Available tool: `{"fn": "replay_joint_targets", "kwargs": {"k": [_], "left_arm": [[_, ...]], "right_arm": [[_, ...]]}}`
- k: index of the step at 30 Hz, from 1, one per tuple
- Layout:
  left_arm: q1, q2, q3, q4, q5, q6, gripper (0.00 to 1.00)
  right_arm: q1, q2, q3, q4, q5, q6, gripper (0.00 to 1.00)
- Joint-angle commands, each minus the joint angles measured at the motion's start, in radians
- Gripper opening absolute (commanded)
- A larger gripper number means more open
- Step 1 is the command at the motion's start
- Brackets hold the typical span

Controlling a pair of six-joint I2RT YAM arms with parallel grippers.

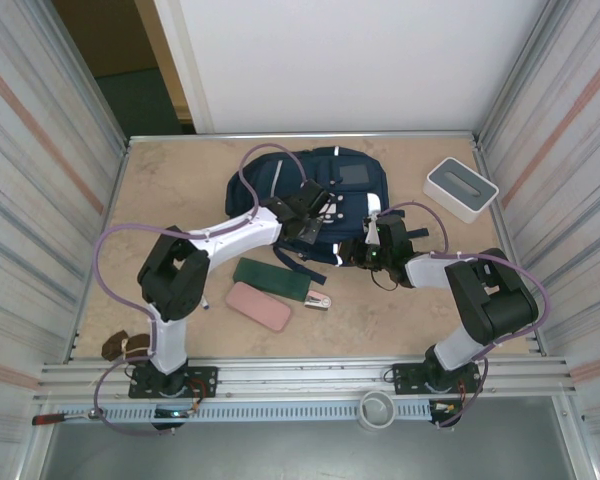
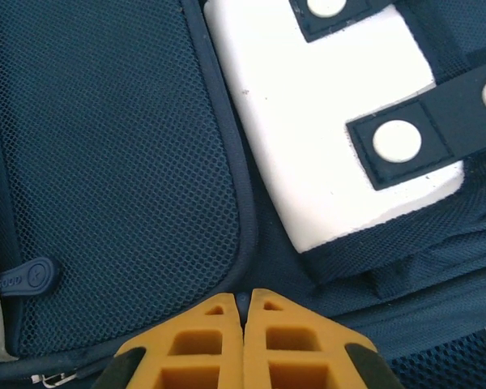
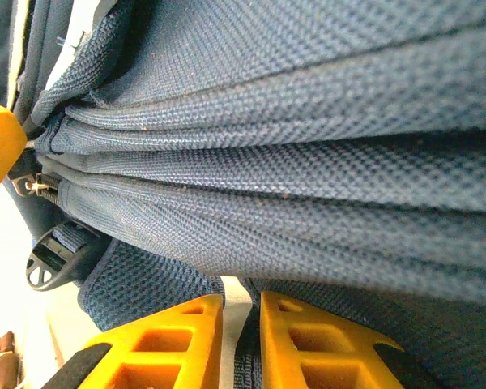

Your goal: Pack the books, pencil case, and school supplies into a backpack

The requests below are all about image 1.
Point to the navy blue backpack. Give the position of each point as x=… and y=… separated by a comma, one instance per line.
x=260, y=200

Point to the pink stapler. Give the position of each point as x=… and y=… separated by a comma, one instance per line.
x=320, y=303

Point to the green pencil case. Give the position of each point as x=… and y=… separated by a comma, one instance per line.
x=270, y=277

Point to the pink pencil case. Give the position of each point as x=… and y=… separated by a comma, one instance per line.
x=257, y=305

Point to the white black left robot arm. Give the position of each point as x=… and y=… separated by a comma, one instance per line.
x=240, y=235

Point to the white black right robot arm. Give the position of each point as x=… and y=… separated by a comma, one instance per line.
x=460, y=350

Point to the white grey tissue box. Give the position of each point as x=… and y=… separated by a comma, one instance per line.
x=460, y=182

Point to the aluminium mounting rail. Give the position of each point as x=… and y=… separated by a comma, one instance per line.
x=305, y=375

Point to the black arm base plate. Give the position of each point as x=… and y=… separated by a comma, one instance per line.
x=205, y=380
x=405, y=377

